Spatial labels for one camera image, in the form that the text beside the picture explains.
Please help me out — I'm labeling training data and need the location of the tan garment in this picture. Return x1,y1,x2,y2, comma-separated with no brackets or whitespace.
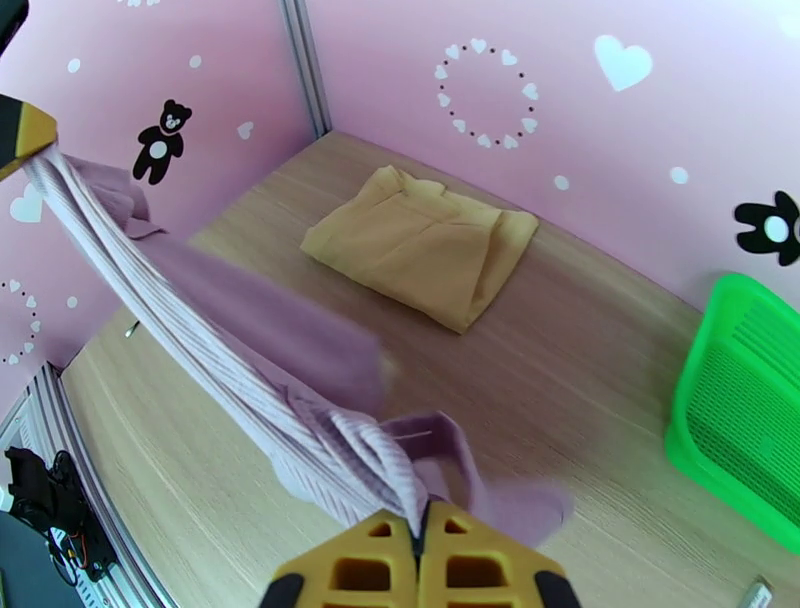
299,164,540,334

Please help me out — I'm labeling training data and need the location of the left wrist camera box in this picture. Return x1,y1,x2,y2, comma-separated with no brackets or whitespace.
0,0,30,54

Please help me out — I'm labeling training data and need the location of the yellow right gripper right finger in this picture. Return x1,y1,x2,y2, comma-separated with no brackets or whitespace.
419,501,583,608

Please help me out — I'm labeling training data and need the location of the aluminium corner post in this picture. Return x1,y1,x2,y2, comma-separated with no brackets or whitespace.
279,0,333,140

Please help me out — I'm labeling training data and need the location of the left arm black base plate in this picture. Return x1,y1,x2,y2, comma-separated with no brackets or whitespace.
4,445,64,533

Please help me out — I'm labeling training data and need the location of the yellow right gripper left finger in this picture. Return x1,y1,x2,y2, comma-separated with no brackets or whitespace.
268,509,419,608

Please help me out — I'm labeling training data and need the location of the green plastic basket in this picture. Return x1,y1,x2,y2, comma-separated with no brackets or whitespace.
663,272,800,558

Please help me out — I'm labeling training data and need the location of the lilac ribbed garment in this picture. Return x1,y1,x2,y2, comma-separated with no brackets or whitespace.
27,143,576,548

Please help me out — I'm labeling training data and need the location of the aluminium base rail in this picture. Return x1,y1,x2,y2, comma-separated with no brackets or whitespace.
0,361,173,608

